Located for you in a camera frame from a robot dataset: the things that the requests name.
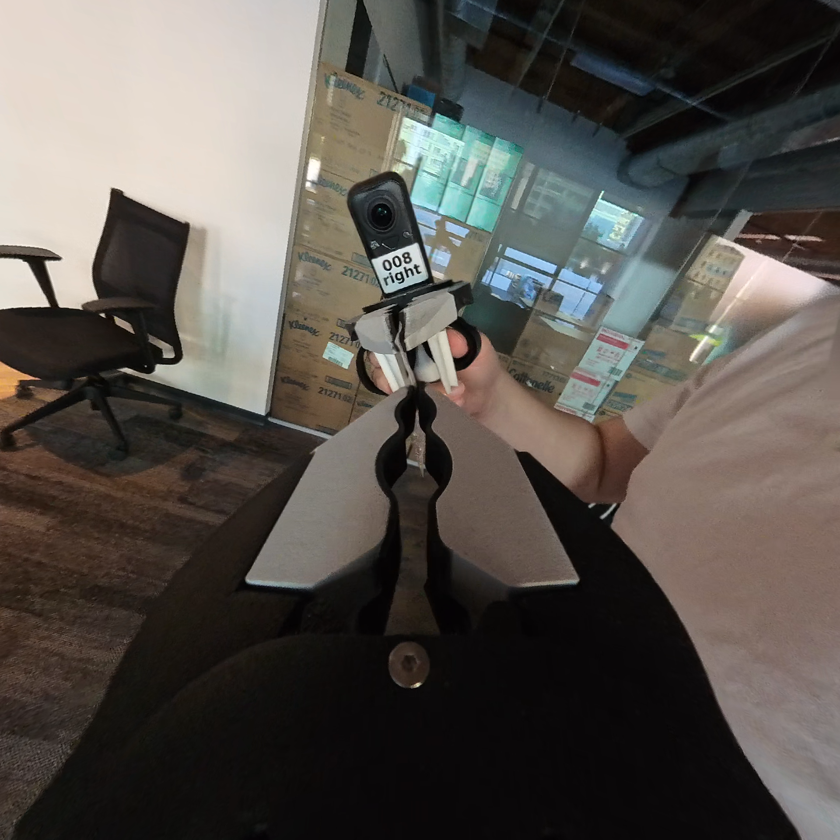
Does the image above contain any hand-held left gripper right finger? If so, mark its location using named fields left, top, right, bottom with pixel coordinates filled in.
left=419, top=391, right=580, bottom=632

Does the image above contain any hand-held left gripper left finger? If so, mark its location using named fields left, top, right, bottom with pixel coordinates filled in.
left=246, top=387, right=419, bottom=632

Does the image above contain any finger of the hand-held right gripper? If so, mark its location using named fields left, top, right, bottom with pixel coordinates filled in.
left=353, top=308, right=404, bottom=353
left=399, top=294, right=462, bottom=350

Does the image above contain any person's right forearm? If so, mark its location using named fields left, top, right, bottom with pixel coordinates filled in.
left=489, top=387, right=651, bottom=506

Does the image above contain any person's right hand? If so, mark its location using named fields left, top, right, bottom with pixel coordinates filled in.
left=367, top=332, right=513, bottom=422

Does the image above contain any stack of cardboard boxes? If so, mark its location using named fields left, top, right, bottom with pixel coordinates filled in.
left=269, top=62, right=749, bottom=437

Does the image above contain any stack of green cartons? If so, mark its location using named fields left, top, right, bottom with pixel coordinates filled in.
left=394, top=115, right=526, bottom=232

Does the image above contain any white red-print carton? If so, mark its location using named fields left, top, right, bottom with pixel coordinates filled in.
left=555, top=367, right=626, bottom=422
left=586, top=325, right=647, bottom=383

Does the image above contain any black office chair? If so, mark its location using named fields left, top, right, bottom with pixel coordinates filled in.
left=0, top=188, right=193, bottom=460

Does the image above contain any grey ceiling duct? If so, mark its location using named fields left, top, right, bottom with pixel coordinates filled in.
left=620, top=85, right=840, bottom=191

